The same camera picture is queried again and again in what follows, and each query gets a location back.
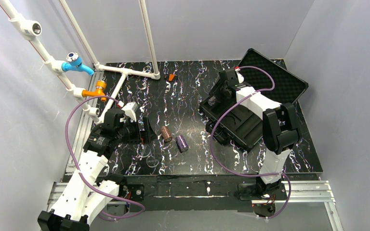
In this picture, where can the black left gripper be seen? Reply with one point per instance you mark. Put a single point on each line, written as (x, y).
(143, 133)

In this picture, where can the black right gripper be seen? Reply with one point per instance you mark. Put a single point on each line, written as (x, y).
(219, 94)

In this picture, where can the black poker set case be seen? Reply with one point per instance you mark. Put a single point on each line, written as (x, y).
(241, 125)

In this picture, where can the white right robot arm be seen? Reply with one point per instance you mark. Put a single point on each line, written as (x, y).
(279, 122)

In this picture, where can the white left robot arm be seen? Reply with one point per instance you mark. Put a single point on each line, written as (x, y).
(81, 202)

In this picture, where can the clear blank acrylic button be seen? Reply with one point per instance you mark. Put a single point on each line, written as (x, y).
(144, 151)

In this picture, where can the orange grey poker chip stack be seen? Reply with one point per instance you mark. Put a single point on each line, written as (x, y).
(166, 134)

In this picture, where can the clear dealer button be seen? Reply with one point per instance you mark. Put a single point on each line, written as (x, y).
(152, 162)

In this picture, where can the purple poker chip stack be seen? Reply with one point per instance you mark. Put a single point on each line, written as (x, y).
(181, 143)

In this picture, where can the small orange black brush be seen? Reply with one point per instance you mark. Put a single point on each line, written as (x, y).
(171, 77)

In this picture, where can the orange plastic faucet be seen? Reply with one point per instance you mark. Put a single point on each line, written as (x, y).
(99, 91)

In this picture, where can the blue plastic faucet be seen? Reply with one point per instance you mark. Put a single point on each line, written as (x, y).
(74, 63)

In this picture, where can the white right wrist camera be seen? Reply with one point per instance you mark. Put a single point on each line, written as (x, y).
(239, 75)

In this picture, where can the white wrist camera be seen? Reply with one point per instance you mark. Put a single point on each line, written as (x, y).
(130, 110)
(239, 75)

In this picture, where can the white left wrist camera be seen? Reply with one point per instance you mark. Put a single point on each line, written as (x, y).
(130, 110)

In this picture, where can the aluminium rail frame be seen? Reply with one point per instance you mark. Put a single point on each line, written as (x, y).
(209, 175)

